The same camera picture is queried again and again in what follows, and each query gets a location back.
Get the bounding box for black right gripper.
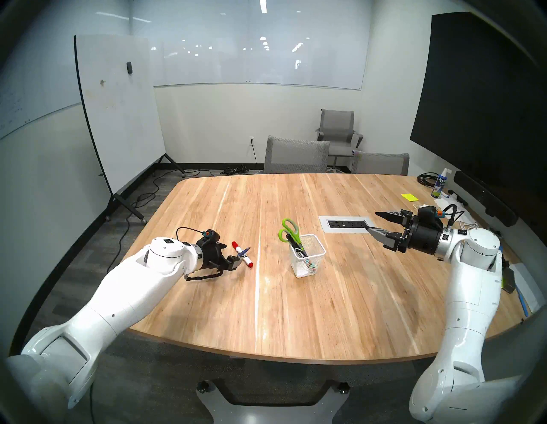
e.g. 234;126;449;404
367;210;447;257

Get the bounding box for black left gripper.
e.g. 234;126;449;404
197;241;244;274

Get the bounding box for red capped whiteboard marker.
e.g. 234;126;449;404
231;241;253;268

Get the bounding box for green handled scissors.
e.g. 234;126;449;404
279;218;306;257

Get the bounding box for black permanent marker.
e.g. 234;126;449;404
285;233;308;258

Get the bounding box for white mesh pen holder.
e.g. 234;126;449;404
289;234;326;278

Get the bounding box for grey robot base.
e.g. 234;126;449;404
196;378;351;424

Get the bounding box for grey mesh office chair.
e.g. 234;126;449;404
351;150;410;176
264;135;331;174

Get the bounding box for whiteboard cleaner spray bottle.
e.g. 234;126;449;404
431;168;452;199

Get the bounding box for silver table power outlet panel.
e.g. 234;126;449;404
319;215;376;234

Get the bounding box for black video sound bar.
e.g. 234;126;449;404
453;171;519;227

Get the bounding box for grey office chair with armrests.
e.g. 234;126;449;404
315;109;364;172

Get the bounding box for white paper sheet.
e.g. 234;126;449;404
509;262;545;315

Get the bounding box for blue stick tool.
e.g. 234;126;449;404
515;286;530;318

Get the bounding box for rolling white whiteboard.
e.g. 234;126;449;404
74;34;186;225

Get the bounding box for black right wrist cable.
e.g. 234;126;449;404
442;204;467;227

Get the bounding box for white charging cable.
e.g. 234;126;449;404
412;203;479;232

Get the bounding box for long black floor cable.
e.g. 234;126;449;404
88;169;201;424

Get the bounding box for large black wall screen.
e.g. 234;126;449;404
409;12;547;233

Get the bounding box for wide glass wall whiteboard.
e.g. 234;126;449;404
130;0;372;91

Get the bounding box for wall whiteboard with blue writing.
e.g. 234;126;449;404
0;0;131;141

